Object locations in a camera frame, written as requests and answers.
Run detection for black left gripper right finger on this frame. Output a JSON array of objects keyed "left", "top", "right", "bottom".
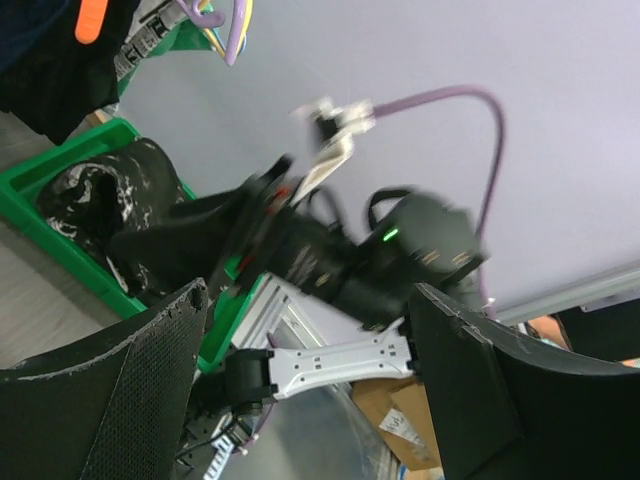
[{"left": 408, "top": 284, "right": 639, "bottom": 479}]

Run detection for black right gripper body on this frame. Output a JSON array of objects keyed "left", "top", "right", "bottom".
[{"left": 110, "top": 155, "right": 300, "bottom": 298}]

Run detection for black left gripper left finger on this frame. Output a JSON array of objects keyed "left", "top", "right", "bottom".
[{"left": 1, "top": 279, "right": 208, "bottom": 479}]

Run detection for black white patterned trousers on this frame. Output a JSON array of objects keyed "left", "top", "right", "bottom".
[{"left": 36, "top": 138, "right": 189, "bottom": 307}]

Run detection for orange plastic hanger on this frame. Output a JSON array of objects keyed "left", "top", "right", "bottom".
[{"left": 74, "top": 0, "right": 109, "bottom": 45}]

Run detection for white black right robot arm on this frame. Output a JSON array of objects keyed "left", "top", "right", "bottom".
[{"left": 111, "top": 157, "right": 484, "bottom": 330}]

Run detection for purple plastic hanger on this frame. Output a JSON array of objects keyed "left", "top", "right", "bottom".
[{"left": 176, "top": 0, "right": 254, "bottom": 67}]

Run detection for cardboard box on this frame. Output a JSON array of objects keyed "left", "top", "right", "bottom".
[{"left": 351, "top": 377, "right": 441, "bottom": 471}]

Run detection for green plastic tray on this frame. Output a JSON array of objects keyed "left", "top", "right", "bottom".
[{"left": 1, "top": 118, "right": 273, "bottom": 371}]

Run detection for green hanging garment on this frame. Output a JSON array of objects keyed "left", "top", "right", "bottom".
[{"left": 114, "top": 20, "right": 213, "bottom": 96}]

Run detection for black hanging garment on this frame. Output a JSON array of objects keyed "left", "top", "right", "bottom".
[{"left": 1, "top": 1, "right": 139, "bottom": 145}]

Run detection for white black printed garment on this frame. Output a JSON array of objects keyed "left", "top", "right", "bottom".
[{"left": 114, "top": 1, "right": 187, "bottom": 82}]

